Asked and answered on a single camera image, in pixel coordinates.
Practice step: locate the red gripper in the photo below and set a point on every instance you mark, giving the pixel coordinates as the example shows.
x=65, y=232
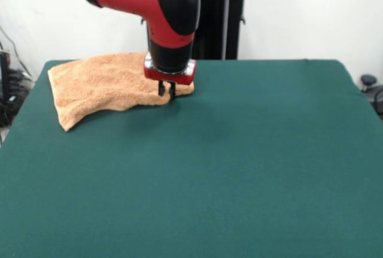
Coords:
x=170, y=77

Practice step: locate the tan terry towel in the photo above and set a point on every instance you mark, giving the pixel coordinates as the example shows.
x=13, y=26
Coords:
x=98, y=87

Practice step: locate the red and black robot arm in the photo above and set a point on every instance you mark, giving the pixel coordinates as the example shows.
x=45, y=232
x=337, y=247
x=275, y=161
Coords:
x=149, y=0

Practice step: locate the dark green table cloth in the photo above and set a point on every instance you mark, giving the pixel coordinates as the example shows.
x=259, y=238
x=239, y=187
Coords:
x=89, y=210

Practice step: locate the black equipment pile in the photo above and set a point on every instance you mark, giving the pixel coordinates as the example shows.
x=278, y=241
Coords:
x=15, y=90

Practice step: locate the black computer tower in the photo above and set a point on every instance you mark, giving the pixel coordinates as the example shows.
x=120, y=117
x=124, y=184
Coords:
x=4, y=72

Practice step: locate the black office chair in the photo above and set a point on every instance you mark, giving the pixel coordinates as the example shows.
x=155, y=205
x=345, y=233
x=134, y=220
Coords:
x=374, y=90

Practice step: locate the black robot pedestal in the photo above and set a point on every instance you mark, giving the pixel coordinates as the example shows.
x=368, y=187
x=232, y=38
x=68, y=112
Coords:
x=221, y=30

